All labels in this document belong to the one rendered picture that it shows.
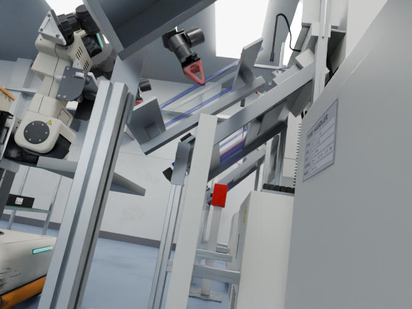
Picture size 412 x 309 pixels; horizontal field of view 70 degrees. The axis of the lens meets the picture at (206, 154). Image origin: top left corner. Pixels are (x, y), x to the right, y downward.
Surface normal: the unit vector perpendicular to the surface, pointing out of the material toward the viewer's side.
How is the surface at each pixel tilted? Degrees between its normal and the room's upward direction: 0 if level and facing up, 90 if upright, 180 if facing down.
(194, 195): 90
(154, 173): 90
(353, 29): 90
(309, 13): 90
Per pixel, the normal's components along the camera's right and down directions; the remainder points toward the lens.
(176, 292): 0.04, -0.24
